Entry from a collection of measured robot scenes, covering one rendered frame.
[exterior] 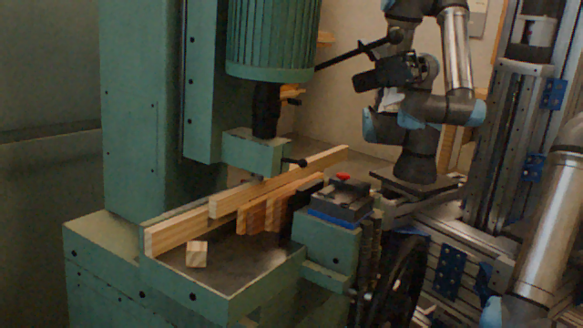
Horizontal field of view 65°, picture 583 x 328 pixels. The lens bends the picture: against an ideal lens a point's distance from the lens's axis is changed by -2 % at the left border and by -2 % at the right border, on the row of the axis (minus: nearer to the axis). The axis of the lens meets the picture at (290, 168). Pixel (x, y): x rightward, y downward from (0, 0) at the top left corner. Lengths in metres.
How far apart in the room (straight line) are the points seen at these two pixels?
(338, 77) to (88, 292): 3.86
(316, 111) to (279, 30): 4.07
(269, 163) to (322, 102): 3.94
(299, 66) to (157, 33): 0.30
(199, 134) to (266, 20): 0.29
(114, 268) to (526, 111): 1.17
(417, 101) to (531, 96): 0.40
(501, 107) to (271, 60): 0.87
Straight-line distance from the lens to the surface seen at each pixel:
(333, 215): 0.87
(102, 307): 1.19
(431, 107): 1.23
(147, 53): 1.02
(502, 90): 1.53
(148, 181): 1.09
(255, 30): 0.86
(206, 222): 0.92
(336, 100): 4.76
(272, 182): 1.03
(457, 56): 1.35
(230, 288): 0.77
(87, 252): 1.16
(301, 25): 0.87
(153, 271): 0.86
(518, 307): 0.88
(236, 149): 0.98
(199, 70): 0.97
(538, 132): 1.58
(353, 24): 4.65
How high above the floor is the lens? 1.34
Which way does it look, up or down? 19 degrees down
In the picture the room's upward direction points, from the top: 6 degrees clockwise
